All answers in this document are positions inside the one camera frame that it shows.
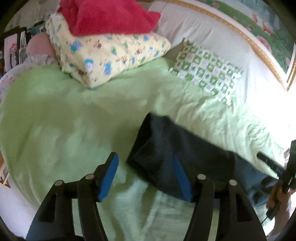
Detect dark navy pants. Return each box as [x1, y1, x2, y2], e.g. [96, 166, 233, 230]
[127, 113, 277, 206]

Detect person's right hand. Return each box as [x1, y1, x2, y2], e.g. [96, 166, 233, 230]
[266, 182, 295, 223]

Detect light green bed sheet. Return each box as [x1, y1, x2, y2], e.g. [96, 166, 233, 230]
[1, 57, 284, 240]

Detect white striped headboard cushion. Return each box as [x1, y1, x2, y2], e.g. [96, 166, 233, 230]
[145, 1, 290, 122]

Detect yellow cartoon print pillow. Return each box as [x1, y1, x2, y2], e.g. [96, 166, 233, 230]
[46, 13, 171, 88]

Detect green white patterned pillow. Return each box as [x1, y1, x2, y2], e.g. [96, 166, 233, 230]
[169, 39, 243, 105]

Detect gold framed landscape painting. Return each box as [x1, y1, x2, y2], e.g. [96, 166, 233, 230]
[171, 1, 295, 90]

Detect pink round cushion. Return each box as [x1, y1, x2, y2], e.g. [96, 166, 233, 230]
[27, 32, 56, 58]

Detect red fuzzy blanket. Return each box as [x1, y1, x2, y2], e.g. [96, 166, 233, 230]
[57, 0, 161, 36]

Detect black shelf with pink items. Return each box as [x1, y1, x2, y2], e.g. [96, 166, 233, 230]
[1, 26, 27, 73]

